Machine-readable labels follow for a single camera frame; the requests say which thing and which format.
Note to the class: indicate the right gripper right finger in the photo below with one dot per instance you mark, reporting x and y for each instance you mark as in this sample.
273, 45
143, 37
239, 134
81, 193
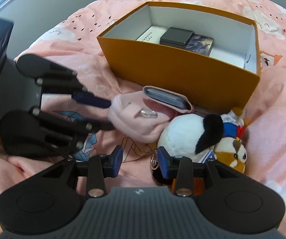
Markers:
177, 167

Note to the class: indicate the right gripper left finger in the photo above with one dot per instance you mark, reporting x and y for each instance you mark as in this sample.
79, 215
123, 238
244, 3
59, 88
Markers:
101, 167

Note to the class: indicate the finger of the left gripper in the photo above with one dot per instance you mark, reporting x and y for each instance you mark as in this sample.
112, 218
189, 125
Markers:
98, 125
88, 98

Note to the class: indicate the white plush with black ear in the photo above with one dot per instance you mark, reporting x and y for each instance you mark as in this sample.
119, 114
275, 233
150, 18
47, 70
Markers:
191, 135

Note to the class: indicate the pink pouch with cards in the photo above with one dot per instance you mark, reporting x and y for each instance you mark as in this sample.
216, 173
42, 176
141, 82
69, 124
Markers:
143, 115

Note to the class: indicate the brown dog plush sailor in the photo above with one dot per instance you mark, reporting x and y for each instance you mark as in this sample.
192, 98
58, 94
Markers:
230, 150

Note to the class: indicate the dark grey square box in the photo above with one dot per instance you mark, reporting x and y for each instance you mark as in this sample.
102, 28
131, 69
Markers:
175, 37

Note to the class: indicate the photo card box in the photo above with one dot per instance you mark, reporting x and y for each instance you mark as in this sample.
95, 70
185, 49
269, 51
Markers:
200, 44

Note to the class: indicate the orange crochet octopus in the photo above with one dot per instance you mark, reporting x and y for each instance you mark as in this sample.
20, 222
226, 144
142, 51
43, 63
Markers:
198, 185

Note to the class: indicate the yellow tape measure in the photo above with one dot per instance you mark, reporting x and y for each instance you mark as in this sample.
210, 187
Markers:
154, 163

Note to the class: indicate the white case in box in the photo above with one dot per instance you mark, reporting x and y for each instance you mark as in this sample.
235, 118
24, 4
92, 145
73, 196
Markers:
153, 34

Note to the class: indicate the pink fleece blanket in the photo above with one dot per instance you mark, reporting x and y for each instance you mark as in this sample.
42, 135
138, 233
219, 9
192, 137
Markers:
265, 137

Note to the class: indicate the orange cardboard box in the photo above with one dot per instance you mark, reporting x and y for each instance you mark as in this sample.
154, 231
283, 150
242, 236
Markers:
225, 79

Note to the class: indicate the pink patterned duvet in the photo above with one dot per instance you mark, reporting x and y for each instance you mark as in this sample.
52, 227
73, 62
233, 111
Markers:
73, 43

